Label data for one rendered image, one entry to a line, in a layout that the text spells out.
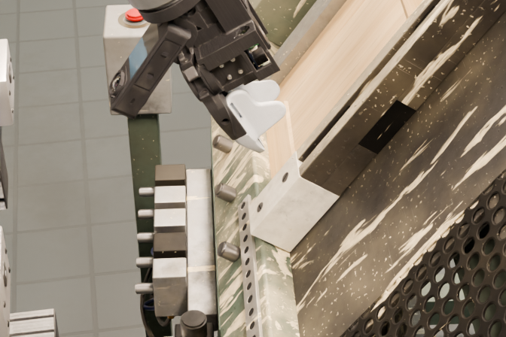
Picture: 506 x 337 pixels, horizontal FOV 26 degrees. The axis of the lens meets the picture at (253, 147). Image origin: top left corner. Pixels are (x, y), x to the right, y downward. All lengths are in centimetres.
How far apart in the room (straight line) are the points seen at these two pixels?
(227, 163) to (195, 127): 153
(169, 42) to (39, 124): 246
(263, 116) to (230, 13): 12
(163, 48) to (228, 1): 7
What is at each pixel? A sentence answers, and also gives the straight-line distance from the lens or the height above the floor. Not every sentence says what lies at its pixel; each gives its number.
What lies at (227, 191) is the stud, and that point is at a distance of 175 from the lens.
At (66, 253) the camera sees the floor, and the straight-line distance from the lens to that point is 297.
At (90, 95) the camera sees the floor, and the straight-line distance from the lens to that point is 355.
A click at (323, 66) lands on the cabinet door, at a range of 177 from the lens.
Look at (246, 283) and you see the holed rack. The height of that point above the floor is 88.
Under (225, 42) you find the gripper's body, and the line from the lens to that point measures 100.
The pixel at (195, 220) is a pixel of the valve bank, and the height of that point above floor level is 74.
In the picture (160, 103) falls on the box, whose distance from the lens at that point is 212.
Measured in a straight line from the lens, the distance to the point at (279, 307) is 153.
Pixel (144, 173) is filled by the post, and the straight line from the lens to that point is 226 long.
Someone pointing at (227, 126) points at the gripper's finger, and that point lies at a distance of 104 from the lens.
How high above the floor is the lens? 198
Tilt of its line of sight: 37 degrees down
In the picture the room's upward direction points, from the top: straight up
